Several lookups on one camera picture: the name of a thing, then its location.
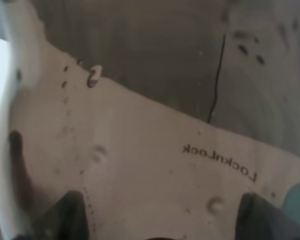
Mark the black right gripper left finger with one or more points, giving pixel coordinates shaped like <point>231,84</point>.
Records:
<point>66,220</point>

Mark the smoky transparent water bottle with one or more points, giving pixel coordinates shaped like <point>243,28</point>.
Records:
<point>162,113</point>

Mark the teal transparent plastic cup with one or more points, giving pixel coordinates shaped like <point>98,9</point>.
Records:
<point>291,203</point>

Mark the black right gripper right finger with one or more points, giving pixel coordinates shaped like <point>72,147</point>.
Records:
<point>258,219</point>

